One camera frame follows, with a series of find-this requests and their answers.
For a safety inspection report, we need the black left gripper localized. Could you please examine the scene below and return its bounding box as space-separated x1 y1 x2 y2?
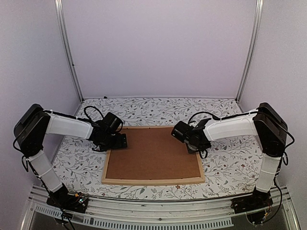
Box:
100 134 129 153

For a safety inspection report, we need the light wooden picture frame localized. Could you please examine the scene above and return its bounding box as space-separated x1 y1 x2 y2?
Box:
101 126 206 185

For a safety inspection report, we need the brown backing board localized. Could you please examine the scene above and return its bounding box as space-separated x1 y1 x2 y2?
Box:
105 127 201 180

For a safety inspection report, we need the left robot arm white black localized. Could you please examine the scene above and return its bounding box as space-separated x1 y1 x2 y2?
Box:
12 103 128 208

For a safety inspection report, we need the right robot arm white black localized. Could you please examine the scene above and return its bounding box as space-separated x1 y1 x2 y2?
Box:
186 103 294 209

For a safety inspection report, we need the floral patterned table mat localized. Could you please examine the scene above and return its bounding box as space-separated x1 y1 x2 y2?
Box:
52 98 262 200

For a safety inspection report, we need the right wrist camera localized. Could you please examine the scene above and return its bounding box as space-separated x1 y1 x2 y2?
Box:
171 118 210 143

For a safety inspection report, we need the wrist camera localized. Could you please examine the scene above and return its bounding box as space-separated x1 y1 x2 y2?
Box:
102 112 123 134
171 118 210 143

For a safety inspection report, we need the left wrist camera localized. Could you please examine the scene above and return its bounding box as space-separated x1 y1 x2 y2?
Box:
102 112 123 134

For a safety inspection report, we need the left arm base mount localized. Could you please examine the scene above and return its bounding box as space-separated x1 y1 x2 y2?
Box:
47 184 88 213

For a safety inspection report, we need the aluminium front rail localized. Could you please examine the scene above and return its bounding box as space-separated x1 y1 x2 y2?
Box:
21 186 302 230

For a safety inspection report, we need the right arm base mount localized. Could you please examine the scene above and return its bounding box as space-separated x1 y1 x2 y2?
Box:
231 188 273 225

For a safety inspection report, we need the right aluminium corner post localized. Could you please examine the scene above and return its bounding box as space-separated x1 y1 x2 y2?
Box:
236 0 264 104

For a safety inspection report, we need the aluminium corner post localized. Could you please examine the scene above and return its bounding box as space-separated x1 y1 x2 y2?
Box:
54 0 84 102
236 0 264 104

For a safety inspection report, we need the left aluminium corner post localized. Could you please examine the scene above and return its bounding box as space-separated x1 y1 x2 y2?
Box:
54 0 84 102

